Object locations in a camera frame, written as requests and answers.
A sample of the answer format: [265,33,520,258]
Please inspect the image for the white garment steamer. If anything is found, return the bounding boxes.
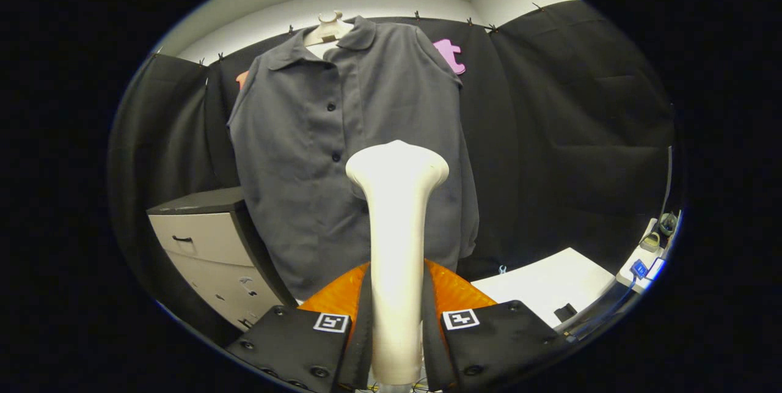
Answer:
[345,139,450,387]

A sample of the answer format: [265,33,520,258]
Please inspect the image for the grey drawer cabinet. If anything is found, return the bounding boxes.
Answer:
[147,187,298,345]

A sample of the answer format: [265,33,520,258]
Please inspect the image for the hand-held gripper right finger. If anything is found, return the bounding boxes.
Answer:
[423,259,572,392]

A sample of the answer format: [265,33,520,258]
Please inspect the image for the grey button shirt clothes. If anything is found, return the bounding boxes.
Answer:
[227,14,480,301]

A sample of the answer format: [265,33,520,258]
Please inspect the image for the white side table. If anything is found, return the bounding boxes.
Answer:
[470,248,616,328]

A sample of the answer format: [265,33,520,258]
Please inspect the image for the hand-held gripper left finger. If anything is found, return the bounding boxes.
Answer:
[226,262,373,392]

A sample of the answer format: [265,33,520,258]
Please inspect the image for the white torso hanger form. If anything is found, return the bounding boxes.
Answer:
[304,10,355,59]

